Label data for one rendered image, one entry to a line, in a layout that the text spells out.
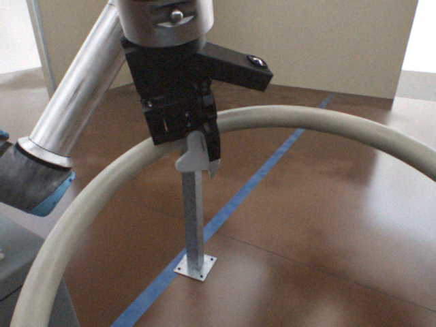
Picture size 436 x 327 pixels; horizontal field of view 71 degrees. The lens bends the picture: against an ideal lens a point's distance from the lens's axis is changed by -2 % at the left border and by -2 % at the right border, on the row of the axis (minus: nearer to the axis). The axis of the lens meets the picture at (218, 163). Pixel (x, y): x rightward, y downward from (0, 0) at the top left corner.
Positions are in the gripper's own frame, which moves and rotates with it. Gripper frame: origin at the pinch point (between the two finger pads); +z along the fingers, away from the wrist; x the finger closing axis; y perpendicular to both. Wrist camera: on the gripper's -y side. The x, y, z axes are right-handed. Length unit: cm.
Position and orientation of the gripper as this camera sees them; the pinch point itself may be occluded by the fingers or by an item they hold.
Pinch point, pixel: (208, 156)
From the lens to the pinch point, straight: 46.7
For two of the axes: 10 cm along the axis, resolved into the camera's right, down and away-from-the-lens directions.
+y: -9.4, 3.1, -1.7
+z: 0.7, 6.5, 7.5
